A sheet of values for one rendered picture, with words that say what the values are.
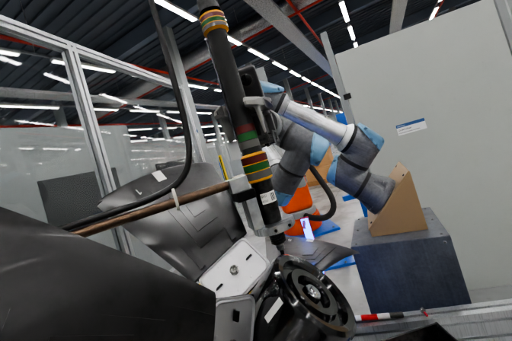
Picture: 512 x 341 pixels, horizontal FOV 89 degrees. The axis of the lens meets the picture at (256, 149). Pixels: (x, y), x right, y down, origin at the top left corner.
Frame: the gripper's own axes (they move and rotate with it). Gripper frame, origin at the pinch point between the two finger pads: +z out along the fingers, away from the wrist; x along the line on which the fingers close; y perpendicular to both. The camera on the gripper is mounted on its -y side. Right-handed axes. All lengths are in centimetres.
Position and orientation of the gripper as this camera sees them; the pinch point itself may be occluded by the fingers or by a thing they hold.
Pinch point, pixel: (232, 104)
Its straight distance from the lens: 41.4
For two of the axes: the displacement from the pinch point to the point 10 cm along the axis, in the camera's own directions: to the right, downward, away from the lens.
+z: -2.4, 0.4, -9.7
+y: 2.8, 9.6, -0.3
